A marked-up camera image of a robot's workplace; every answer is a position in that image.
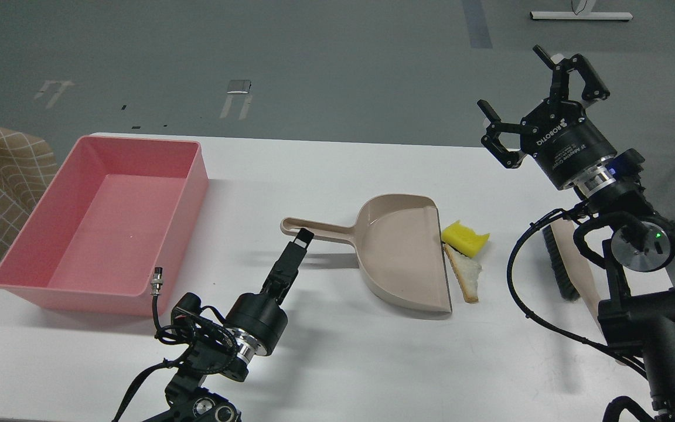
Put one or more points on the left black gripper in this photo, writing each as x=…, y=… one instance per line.
x=260, y=315

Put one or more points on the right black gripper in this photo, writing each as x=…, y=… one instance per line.
x=569, y=143

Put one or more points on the beige plastic dustpan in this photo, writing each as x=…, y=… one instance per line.
x=397, y=239

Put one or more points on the yellow sponge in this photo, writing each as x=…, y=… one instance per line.
x=464, y=239

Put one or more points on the beige hand brush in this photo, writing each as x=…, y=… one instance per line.
x=575, y=278

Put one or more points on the triangular bread slice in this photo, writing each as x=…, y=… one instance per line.
x=467, y=272

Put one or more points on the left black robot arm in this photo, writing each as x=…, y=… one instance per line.
x=223, y=346

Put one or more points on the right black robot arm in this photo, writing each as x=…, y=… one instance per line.
x=613, y=227

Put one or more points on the pink plastic bin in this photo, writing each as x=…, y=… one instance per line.
x=118, y=208

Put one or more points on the white stand base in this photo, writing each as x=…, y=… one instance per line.
x=582, y=11

